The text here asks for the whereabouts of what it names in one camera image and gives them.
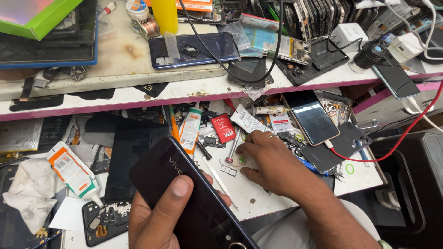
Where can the person's left hand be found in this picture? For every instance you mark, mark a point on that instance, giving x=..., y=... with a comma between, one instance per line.
x=152, y=228

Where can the person's right hand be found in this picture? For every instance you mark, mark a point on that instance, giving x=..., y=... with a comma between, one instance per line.
x=283, y=169

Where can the black phone back cover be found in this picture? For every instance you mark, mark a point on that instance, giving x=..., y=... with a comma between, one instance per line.
x=193, y=193

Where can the blue pen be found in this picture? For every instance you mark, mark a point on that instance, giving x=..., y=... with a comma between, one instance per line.
x=311, y=166

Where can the round clear sticker green centre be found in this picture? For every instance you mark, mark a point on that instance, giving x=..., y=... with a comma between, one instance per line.
x=241, y=160

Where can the white packet red label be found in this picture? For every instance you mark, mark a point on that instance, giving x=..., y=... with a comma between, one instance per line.
x=281, y=122

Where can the small metal cutters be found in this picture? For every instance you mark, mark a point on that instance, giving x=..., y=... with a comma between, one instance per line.
x=337, y=173

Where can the silver screwdriver red tip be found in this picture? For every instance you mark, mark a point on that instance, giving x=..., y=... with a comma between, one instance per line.
x=233, y=147

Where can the metal sim tray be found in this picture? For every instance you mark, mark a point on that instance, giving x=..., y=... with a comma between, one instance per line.
x=228, y=171

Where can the gold-edged phone with grey screen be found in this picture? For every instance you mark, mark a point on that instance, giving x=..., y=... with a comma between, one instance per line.
x=313, y=119

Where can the glue syringe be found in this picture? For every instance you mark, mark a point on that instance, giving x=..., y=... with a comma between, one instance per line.
x=266, y=110

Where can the black phone case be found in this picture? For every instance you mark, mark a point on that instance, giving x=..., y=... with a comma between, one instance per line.
x=342, y=148

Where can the person's grey trousers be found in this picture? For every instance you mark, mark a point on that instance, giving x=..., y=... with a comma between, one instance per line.
x=287, y=231

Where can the red phone battery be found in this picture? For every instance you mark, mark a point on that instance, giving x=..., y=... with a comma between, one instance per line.
x=223, y=128

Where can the black phone screen panel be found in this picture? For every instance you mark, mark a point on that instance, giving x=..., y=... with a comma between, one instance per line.
x=128, y=155

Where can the blue plastic pry tool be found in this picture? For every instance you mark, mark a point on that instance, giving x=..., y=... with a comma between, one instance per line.
x=361, y=152

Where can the white paper sheet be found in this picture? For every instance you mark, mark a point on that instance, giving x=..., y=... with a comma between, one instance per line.
x=67, y=216

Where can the large white orange glue tube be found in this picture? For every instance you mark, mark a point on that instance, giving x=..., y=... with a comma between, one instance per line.
x=72, y=171

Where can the glue tube with green cap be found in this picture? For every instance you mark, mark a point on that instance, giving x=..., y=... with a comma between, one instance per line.
x=190, y=129

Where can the black glass panel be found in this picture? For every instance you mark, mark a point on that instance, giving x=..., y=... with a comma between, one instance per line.
x=247, y=71

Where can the orange pry stick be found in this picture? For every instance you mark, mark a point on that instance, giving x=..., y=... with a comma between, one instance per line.
x=173, y=124

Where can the white shelf with pink edge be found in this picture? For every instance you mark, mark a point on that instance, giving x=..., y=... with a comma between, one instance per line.
x=207, y=93

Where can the black phone with loose parts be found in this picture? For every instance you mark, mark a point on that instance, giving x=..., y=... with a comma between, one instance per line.
x=325, y=58

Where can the green wristband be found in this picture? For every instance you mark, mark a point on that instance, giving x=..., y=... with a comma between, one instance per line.
x=385, y=244

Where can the dirty white cloth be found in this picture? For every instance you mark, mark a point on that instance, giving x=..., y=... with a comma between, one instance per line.
x=31, y=193

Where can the opened phone with teal battery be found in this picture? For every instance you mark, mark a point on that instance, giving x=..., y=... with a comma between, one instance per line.
x=277, y=43

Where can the black plastic chair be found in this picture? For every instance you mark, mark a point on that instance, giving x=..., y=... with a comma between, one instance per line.
x=415, y=186

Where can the black flat battery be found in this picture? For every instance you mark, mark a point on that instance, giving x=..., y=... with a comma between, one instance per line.
x=55, y=133

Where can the black phone under cloth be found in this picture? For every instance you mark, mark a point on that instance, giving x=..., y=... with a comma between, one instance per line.
x=14, y=235

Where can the black ribbed handheld tool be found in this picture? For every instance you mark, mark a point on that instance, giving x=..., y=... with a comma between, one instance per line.
x=368, y=55

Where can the dark blue phone back cover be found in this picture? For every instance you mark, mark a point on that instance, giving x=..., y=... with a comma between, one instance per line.
x=207, y=48

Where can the clear plastic bag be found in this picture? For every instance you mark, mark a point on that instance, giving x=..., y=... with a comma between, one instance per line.
x=235, y=34

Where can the dark phone with glossy screen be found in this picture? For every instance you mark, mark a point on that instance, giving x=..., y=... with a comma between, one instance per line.
x=396, y=77

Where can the white square charger adapter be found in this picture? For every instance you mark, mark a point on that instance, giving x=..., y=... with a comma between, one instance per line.
x=349, y=36

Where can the packet with red edge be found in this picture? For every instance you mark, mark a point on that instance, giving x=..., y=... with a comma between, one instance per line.
x=259, y=21

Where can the row of phone frames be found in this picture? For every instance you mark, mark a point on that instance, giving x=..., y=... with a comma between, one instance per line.
x=311, y=17

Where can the silver foil battery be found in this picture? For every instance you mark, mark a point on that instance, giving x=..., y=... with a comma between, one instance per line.
x=19, y=135

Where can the long black adhesive strip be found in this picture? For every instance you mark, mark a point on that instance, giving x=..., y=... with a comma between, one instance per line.
x=36, y=102

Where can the orange battery box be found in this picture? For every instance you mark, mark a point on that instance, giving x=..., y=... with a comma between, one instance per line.
x=193, y=4

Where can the yellow bottle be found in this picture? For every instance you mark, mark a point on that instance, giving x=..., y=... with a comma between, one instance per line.
x=165, y=15

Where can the black tablet with blue edge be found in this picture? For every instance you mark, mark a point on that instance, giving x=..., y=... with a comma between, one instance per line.
x=52, y=52

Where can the white jar orange label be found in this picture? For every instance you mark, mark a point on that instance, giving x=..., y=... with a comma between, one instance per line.
x=137, y=8

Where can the small bottle red cap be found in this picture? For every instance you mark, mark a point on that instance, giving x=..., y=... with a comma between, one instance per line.
x=109, y=7

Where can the green box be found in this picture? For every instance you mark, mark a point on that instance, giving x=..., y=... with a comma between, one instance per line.
x=31, y=15

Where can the black phone frame with boards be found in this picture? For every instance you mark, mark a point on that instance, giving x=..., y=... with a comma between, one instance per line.
x=103, y=224

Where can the clear-backed phone frame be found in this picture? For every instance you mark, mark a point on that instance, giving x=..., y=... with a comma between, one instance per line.
x=335, y=107

